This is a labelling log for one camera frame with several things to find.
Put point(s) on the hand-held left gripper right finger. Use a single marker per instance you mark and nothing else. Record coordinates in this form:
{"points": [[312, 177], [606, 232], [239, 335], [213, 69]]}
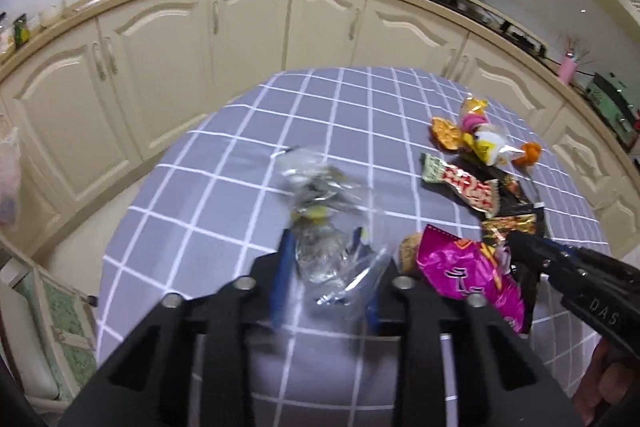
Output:
{"points": [[373, 312]]}

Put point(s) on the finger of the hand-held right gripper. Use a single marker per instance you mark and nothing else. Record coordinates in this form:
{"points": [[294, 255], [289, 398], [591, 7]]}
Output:
{"points": [[529, 302], [532, 249]]}

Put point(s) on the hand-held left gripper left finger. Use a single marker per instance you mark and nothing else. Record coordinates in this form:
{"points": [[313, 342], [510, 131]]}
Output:
{"points": [[282, 279]]}

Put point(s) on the clear plastic bag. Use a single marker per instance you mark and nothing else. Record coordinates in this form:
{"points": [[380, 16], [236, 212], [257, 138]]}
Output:
{"points": [[320, 252]]}

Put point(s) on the magenta snack bag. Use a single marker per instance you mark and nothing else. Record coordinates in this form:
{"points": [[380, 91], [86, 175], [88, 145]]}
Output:
{"points": [[460, 272]]}

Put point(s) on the person's right hand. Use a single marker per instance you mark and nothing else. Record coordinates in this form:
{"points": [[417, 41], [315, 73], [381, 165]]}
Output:
{"points": [[597, 382]]}

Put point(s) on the orange brown snack wrapper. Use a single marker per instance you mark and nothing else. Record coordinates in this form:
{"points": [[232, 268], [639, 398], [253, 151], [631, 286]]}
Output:
{"points": [[510, 224]]}

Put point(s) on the black snack wrapper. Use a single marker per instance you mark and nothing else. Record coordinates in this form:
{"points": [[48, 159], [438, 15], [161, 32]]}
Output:
{"points": [[515, 202]]}

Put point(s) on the brown paper wrapper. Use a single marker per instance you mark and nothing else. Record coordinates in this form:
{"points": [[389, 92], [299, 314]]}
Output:
{"points": [[410, 252]]}

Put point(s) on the red white snack wrapper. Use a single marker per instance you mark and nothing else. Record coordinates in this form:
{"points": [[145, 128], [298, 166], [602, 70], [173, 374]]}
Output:
{"points": [[470, 187]]}

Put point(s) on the orange tangerine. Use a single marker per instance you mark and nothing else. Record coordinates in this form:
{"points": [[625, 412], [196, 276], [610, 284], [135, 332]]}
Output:
{"points": [[530, 154]]}

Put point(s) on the white yellow packet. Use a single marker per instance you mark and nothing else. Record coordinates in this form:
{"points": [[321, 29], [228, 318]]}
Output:
{"points": [[492, 149]]}

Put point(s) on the pink round wrapper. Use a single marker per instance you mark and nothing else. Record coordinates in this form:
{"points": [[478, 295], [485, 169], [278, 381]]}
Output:
{"points": [[472, 123]]}

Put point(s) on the orange crinkled wrapper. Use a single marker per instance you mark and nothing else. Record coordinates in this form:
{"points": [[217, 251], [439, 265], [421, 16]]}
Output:
{"points": [[445, 134]]}

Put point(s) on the clear yellow packet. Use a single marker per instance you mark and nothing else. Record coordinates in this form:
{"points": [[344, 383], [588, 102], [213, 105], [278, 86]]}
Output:
{"points": [[475, 106]]}

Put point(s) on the grey checked tablecloth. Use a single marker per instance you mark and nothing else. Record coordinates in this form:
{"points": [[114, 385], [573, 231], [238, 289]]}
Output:
{"points": [[300, 117]]}

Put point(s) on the green kitchen appliance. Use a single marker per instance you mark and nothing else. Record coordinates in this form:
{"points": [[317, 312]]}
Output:
{"points": [[612, 104]]}

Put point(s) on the pink utensil cup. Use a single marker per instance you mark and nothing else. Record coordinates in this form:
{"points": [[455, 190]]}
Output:
{"points": [[568, 67]]}

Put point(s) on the chair with green cushion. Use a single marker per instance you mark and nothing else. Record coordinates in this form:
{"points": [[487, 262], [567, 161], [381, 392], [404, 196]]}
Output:
{"points": [[65, 327]]}

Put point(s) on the cream kitchen cabinets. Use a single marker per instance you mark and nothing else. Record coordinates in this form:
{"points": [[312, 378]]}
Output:
{"points": [[150, 82]]}

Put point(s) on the black gas stove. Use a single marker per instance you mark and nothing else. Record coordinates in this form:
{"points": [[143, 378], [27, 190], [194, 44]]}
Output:
{"points": [[480, 12]]}

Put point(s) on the green label bottle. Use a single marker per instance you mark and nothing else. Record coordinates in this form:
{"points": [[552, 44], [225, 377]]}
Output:
{"points": [[21, 32]]}

